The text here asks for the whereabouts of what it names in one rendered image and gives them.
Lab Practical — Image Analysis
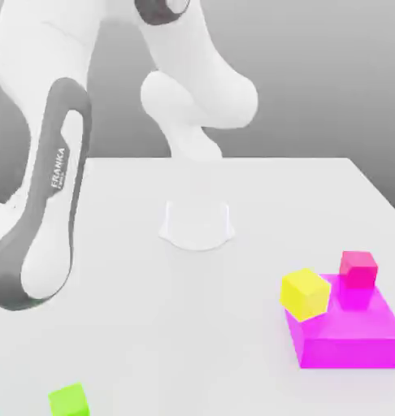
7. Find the small yellow cube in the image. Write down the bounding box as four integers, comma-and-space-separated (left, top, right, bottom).
279, 267, 332, 323

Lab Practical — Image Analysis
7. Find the small pink cube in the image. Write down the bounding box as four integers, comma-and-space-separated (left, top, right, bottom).
339, 250, 380, 290

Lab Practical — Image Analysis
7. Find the small green cube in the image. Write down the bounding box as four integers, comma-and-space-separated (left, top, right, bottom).
47, 382, 91, 416

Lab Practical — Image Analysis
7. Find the large magenta box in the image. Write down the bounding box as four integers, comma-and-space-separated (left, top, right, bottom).
284, 273, 395, 371

